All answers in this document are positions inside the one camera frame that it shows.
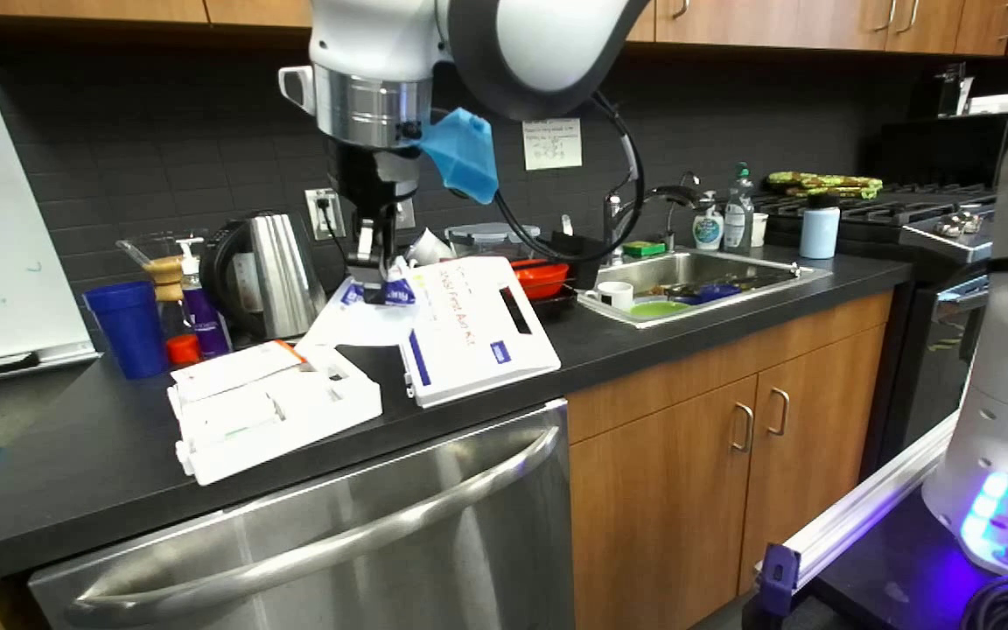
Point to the chrome faucet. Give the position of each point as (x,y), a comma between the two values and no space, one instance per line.
(674,198)

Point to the white first aid box base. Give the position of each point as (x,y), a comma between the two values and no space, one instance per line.
(260,403)

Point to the stainless dishwasher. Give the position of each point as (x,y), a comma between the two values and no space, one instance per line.
(462,534)

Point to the clear soap pump bottle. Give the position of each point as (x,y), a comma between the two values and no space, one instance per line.
(707,222)

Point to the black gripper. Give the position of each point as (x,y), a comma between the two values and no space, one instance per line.
(372,182)

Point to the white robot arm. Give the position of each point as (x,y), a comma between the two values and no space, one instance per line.
(368,86)

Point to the green plastic bowl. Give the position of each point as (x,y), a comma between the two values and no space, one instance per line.
(657,310)

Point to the stainless steel sink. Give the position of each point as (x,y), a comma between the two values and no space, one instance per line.
(706,281)

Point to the black gas stove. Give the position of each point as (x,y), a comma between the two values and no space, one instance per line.
(944,232)

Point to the wall outlet plate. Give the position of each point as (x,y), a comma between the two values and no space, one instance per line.
(322,212)

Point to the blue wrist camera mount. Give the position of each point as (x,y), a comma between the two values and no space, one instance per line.
(460,149)

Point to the wooden lower cabinet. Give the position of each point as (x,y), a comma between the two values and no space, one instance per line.
(684,472)

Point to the blue plastic cup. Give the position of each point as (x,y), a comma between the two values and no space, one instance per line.
(127,317)

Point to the white mug in sink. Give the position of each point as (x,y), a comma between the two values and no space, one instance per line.
(617,296)

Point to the white note on backsplash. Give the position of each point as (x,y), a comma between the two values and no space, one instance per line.
(552,144)

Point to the white dressing packet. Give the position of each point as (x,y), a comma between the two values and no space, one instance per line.
(352,319)

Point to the green cap dish soap bottle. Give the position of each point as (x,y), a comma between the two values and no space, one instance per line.
(740,207)

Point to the stainless electric kettle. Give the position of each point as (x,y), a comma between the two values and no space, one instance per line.
(260,277)

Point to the white first aid box lid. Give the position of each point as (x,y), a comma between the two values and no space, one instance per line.
(469,330)

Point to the green sponge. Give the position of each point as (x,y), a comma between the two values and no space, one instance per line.
(645,249)

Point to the paper towel roll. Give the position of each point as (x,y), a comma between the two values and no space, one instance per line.
(821,225)

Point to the wooden upper cabinets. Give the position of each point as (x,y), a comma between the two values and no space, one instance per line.
(861,25)

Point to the purple soap bottle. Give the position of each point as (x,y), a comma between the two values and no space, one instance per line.
(212,332)

